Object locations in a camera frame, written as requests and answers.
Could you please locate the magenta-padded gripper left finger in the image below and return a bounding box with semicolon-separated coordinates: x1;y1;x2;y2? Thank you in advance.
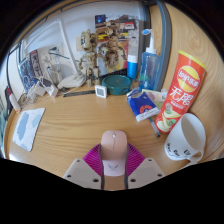
62;143;105;190

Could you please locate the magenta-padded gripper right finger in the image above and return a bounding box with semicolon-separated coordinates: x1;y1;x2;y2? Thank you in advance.
124;143;166;190

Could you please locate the pink computer mouse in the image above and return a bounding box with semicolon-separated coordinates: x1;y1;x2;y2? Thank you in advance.
99;129;129;178

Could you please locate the grey blue-printed mouse pad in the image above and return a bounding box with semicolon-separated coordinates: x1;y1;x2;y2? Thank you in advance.
12;107;46;153

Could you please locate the dark pen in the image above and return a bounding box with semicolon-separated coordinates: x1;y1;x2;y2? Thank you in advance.
148;116;162;138

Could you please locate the white printed mug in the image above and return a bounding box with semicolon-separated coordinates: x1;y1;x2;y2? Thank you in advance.
163;112;207;164

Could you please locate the blue tissue packet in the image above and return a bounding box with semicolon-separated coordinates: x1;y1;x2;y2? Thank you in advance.
126;87;161;123

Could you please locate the pale yellow packet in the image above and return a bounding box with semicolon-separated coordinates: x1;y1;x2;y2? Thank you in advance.
141;88;168;111

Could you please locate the black ruler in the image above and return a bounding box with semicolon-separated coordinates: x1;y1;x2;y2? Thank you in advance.
63;89;96;98

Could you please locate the small white cube clock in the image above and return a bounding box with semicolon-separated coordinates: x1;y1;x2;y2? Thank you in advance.
94;84;108;99

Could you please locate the red chips can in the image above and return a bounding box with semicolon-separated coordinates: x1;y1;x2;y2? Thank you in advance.
154;49;207;135

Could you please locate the white charger block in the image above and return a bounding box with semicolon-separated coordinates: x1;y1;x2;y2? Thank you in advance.
39;77;60;98

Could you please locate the teal round bowl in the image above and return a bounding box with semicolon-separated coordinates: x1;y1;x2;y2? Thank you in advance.
101;74;133;96

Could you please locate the metal cup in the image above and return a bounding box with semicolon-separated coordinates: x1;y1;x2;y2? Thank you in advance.
46;63;63;85

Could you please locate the blue spray bottle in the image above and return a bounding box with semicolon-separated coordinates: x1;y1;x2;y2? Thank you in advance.
138;28;162;92

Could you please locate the blue white-capped tube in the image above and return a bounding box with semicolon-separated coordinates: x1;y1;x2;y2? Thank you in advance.
126;54;139;80

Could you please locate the blue robot model kit box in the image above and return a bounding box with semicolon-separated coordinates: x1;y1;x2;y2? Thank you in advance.
18;49;44;91

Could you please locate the large brown tree figure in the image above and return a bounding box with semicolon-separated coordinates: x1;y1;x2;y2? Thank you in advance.
98;20;129;74

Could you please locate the colourful printed box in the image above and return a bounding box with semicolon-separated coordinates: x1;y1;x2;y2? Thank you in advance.
94;13;141;73

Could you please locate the dark green plug cable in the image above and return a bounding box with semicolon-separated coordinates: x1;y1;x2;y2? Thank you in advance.
47;46;72;62

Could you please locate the grey metal shelf frame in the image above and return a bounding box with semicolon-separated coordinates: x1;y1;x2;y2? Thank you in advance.
143;0;173;91

